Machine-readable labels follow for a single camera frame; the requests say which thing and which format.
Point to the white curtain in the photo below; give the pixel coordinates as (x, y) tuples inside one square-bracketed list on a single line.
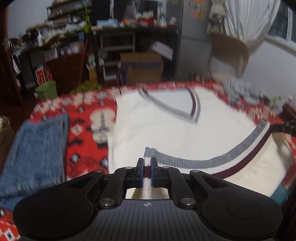
[(249, 23)]

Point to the printed cardboard box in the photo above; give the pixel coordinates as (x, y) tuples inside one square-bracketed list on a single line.
[(141, 74)]

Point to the black desk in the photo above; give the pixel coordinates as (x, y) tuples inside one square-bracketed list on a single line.
[(138, 30)]

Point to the window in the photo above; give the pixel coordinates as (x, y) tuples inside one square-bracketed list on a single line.
[(282, 25)]

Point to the white flat box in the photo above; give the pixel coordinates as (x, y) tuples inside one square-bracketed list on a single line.
[(161, 49)]

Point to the red upright box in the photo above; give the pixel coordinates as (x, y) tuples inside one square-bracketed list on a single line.
[(44, 75)]

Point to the cluttered shelf rack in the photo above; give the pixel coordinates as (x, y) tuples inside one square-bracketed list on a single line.
[(67, 14)]

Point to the white lotion bottle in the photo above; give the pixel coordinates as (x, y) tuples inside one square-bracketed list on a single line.
[(40, 40)]

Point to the yellow-green plastic crate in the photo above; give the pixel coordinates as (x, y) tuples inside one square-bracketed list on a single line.
[(87, 87)]

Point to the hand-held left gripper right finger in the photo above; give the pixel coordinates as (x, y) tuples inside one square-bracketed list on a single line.
[(153, 172)]

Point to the small cardboard box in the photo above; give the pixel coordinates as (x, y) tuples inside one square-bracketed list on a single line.
[(5, 143)]

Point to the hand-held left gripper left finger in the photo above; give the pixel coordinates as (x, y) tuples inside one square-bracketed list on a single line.
[(141, 172)]

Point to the grey sweater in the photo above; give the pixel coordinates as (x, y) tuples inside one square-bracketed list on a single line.
[(242, 90)]

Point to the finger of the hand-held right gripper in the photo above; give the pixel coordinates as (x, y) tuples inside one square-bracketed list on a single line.
[(286, 127)]

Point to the green waste bin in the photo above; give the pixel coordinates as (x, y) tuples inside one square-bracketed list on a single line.
[(46, 91)]

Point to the grey refrigerator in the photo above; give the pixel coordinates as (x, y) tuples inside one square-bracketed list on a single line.
[(192, 46)]

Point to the hanging beige garment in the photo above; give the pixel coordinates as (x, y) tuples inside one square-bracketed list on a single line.
[(216, 16)]

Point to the wooden drawer cabinet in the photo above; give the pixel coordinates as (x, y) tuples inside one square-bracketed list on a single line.
[(67, 71)]

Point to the cream knit vest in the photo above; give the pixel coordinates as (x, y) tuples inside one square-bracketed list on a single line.
[(173, 134)]

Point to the beige chair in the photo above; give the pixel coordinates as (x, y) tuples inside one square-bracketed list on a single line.
[(229, 46)]

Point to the wooden nightstand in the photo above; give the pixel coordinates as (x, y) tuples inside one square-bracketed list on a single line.
[(288, 113)]

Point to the green cutting mat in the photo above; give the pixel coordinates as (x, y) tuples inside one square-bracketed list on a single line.
[(279, 195)]

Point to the blue jeans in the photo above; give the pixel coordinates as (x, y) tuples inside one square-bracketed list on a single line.
[(34, 157)]

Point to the red patterned blanket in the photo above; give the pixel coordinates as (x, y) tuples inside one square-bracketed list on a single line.
[(83, 120)]

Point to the green plant sprig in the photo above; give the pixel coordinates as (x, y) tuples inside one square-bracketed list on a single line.
[(275, 99)]

